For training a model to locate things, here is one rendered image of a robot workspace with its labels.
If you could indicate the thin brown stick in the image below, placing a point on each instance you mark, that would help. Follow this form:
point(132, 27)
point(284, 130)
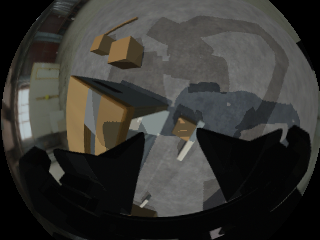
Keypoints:
point(122, 25)

